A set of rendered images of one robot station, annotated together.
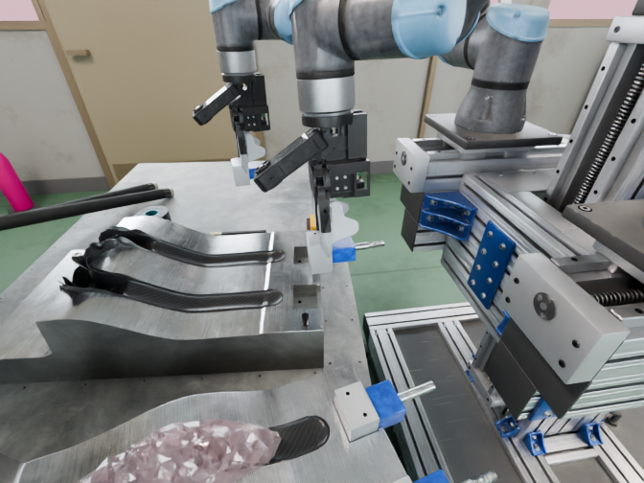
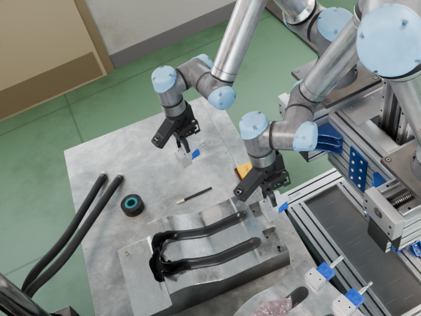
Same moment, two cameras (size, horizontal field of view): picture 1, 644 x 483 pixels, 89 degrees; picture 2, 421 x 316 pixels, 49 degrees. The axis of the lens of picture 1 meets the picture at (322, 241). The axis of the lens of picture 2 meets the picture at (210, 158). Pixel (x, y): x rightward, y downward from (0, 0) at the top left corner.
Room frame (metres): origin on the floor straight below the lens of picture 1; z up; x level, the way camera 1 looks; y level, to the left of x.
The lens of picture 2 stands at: (-0.34, 0.20, 2.14)
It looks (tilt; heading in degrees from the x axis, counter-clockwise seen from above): 49 degrees down; 356
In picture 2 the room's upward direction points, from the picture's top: 16 degrees counter-clockwise
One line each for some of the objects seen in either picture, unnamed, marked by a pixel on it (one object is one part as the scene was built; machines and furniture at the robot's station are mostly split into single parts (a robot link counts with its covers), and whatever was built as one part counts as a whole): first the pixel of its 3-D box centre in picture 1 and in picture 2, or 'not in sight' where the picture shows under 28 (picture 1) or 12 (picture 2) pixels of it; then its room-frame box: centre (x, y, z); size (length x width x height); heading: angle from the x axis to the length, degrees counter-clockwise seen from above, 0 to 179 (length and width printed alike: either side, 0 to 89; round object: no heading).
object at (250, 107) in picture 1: (246, 103); (181, 121); (0.78, 0.17, 1.09); 0.09 x 0.08 x 0.12; 108
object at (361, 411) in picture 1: (389, 402); (326, 270); (0.22, -0.08, 0.85); 0.13 x 0.05 x 0.05; 110
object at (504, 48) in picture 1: (508, 42); (334, 33); (0.81, -0.39, 1.20); 0.13 x 0.12 x 0.14; 16
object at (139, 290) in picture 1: (175, 267); (202, 244); (0.41, 0.24, 0.92); 0.35 x 0.16 x 0.09; 93
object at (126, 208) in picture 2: (153, 218); (132, 205); (0.73, 0.44, 0.82); 0.08 x 0.08 x 0.04
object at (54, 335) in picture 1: (175, 286); (199, 251); (0.42, 0.25, 0.87); 0.50 x 0.26 x 0.14; 93
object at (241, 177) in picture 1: (259, 170); (193, 150); (0.78, 0.16, 0.93); 0.13 x 0.05 x 0.05; 108
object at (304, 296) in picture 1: (307, 304); (272, 237); (0.37, 0.02, 0.87); 0.05 x 0.05 x 0.04; 3
